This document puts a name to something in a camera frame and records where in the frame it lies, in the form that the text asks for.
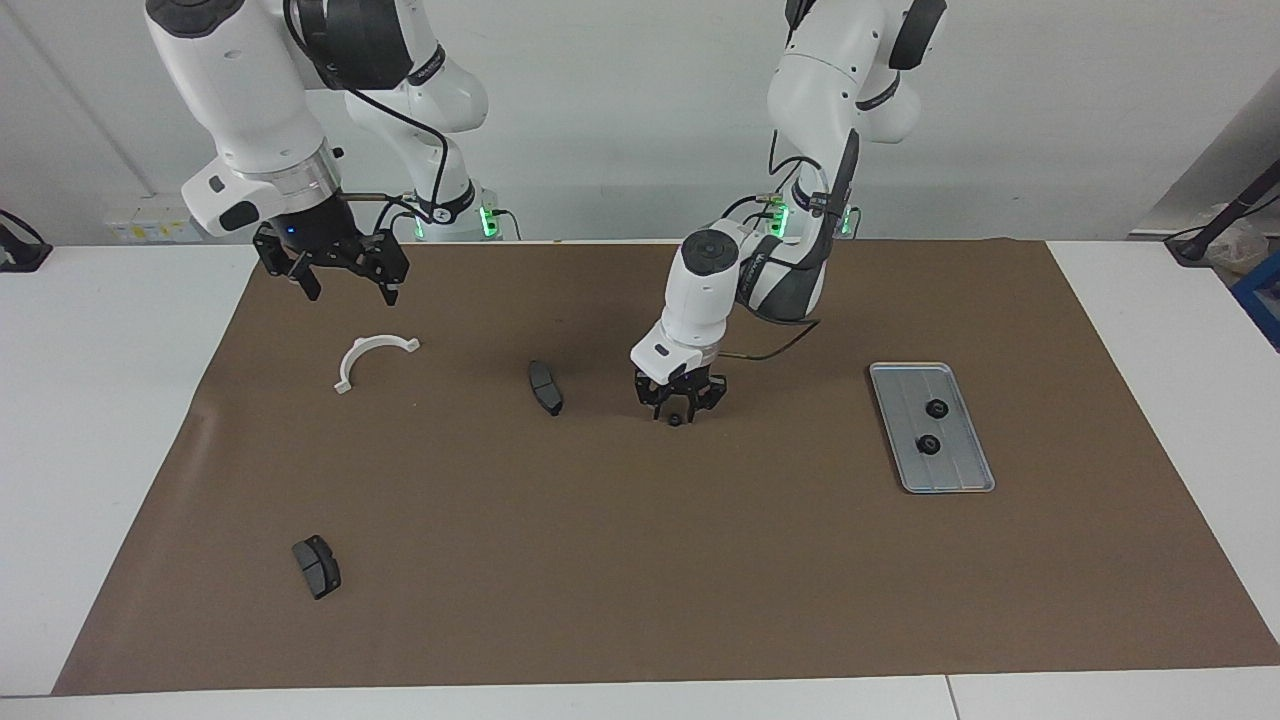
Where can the black tripod stand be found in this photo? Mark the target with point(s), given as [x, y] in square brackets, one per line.
[1190, 250]

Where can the blue crate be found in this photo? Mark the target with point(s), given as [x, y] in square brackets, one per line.
[1262, 295]

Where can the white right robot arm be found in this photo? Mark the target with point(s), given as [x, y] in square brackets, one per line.
[250, 90]

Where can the brown paper table mat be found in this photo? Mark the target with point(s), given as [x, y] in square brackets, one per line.
[700, 560]

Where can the silver ribbed metal tray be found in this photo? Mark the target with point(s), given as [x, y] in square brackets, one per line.
[955, 470]

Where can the white curved plastic bracket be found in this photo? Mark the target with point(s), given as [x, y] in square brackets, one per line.
[375, 342]

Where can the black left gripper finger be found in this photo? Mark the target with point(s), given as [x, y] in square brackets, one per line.
[654, 397]
[710, 393]

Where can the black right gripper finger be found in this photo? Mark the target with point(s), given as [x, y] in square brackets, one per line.
[278, 255]
[390, 258]

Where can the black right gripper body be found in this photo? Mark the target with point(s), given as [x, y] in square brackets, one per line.
[315, 230]

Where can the clear plastic bag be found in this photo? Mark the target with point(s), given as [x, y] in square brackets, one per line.
[1245, 245]

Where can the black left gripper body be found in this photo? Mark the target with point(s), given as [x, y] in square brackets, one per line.
[682, 381]

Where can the dark grey brake pad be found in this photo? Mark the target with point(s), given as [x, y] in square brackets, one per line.
[545, 388]
[318, 568]

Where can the white wall socket box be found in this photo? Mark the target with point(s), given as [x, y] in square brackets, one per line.
[150, 220]

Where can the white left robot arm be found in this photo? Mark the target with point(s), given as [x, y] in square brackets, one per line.
[705, 290]

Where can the black clamp mount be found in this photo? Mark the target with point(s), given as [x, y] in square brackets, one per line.
[20, 255]

